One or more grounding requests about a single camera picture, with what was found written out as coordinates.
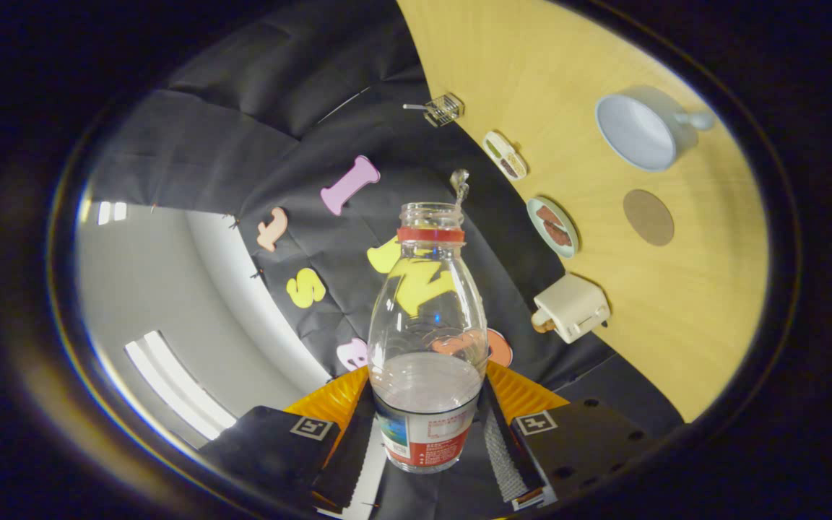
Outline white toaster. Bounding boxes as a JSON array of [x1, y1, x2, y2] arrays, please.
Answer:
[[532, 273, 612, 345]]

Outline wooden table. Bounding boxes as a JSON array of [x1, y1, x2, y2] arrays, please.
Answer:
[[396, 0, 771, 423]]

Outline clear plastic juice bottle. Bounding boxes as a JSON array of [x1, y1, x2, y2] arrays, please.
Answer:
[[368, 202, 490, 474]]

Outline round brown coaster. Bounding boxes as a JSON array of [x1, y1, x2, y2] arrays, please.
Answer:
[[623, 189, 675, 247]]

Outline small divided white dish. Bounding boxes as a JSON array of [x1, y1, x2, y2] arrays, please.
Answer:
[[482, 131, 528, 181]]

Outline pale blue cup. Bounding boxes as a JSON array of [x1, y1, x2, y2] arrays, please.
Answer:
[[595, 87, 716, 173]]

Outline pale green plate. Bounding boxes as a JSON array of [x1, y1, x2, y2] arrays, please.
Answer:
[[526, 196, 579, 259]]

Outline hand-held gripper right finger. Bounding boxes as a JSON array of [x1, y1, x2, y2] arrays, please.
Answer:
[[485, 359, 661, 511]]

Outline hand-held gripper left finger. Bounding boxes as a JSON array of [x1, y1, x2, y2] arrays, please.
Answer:
[[199, 366, 375, 512]]

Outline large ceiling light panel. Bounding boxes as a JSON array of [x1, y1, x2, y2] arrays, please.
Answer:
[[124, 330, 238, 440]]

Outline clear glass tumbler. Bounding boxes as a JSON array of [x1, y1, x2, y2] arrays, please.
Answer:
[[423, 92, 465, 128]]

